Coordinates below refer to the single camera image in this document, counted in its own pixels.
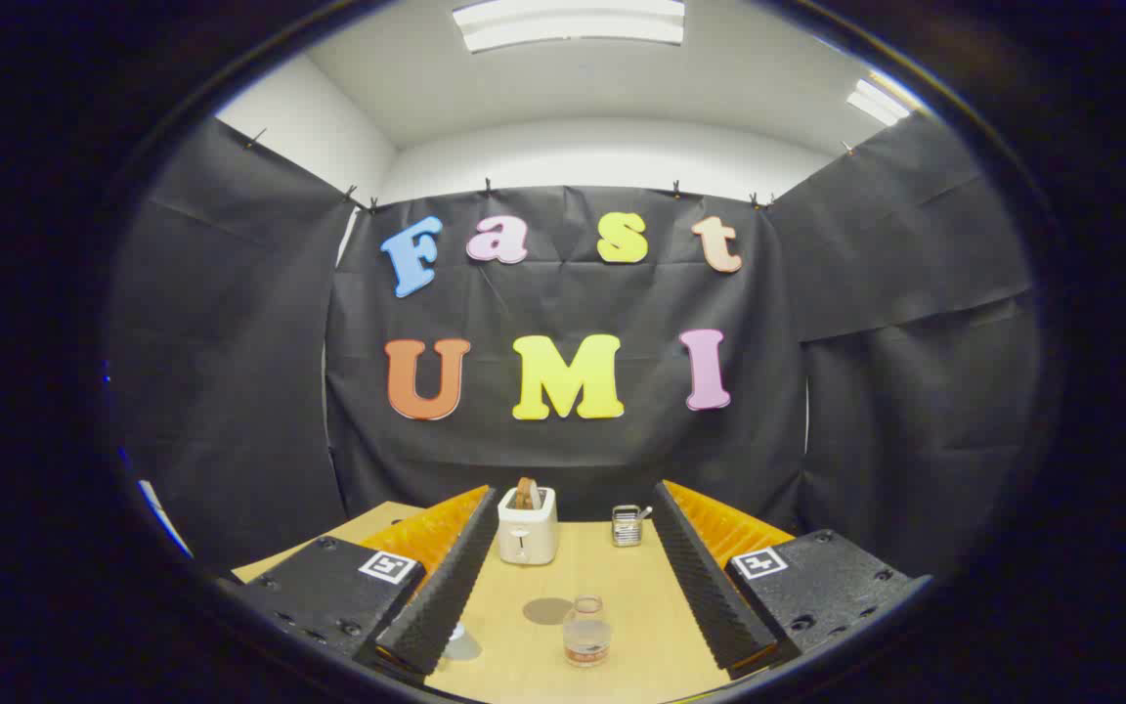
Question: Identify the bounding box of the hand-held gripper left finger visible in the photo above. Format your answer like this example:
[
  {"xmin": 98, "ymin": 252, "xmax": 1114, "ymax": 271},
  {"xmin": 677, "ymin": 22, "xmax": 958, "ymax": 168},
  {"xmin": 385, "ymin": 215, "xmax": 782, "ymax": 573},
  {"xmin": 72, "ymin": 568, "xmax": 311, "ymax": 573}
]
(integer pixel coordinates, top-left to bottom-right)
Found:
[{"xmin": 226, "ymin": 484, "xmax": 502, "ymax": 685}]

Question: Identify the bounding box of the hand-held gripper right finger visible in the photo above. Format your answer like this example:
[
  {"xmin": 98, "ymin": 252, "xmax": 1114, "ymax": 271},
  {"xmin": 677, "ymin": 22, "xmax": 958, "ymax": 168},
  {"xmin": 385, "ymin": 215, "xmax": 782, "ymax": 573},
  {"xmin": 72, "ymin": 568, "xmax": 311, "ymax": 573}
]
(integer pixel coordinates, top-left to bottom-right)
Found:
[{"xmin": 654, "ymin": 479, "xmax": 935, "ymax": 682}]

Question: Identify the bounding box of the round brown coaster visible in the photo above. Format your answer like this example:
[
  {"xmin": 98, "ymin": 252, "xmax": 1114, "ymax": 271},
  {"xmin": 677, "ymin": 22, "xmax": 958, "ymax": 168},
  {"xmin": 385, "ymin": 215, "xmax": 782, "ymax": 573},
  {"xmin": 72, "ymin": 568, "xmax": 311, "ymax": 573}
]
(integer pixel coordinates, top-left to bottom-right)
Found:
[{"xmin": 522, "ymin": 597, "xmax": 575, "ymax": 627}]

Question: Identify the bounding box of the clear plastic juice bottle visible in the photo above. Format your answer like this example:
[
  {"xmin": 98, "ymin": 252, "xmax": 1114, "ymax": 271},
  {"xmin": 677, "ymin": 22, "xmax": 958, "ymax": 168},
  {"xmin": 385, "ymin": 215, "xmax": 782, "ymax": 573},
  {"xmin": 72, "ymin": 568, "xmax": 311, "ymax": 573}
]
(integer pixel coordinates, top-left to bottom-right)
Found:
[{"xmin": 562, "ymin": 594, "xmax": 614, "ymax": 669}]

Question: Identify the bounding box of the wooden table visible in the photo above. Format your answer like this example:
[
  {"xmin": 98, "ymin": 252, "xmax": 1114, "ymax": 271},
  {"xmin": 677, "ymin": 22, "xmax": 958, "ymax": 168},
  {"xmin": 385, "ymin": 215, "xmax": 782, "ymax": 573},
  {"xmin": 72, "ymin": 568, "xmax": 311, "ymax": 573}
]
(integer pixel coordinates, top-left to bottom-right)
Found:
[{"xmin": 231, "ymin": 502, "xmax": 735, "ymax": 704}]

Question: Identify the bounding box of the white toaster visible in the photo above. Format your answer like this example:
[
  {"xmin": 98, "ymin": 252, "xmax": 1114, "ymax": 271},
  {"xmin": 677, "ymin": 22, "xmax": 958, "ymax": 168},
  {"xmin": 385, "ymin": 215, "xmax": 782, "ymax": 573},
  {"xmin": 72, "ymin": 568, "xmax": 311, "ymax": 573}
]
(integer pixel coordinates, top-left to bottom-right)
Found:
[{"xmin": 498, "ymin": 486, "xmax": 559, "ymax": 566}]

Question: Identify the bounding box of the black backdrop cloth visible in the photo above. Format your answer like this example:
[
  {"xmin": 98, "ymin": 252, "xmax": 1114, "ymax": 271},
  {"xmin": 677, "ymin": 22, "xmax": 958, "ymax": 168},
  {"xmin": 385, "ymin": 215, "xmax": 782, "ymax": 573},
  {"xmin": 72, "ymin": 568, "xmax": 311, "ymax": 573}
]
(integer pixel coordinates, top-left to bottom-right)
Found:
[{"xmin": 104, "ymin": 112, "xmax": 1043, "ymax": 578}]

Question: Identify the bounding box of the small ceiling light panel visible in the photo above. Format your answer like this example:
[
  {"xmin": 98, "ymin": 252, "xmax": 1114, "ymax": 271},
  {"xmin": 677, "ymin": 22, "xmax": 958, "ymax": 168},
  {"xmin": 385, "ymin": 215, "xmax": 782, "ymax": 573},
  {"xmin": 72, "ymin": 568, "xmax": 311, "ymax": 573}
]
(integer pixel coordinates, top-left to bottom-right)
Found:
[{"xmin": 846, "ymin": 78, "xmax": 911, "ymax": 126}]

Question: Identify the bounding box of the large ceiling light panel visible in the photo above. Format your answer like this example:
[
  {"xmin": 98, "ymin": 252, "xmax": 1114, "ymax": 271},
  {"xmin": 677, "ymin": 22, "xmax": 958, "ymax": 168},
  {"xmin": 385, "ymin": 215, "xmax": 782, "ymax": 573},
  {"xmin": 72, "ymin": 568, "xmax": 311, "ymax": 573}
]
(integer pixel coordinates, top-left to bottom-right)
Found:
[{"xmin": 453, "ymin": 0, "xmax": 686, "ymax": 53}]

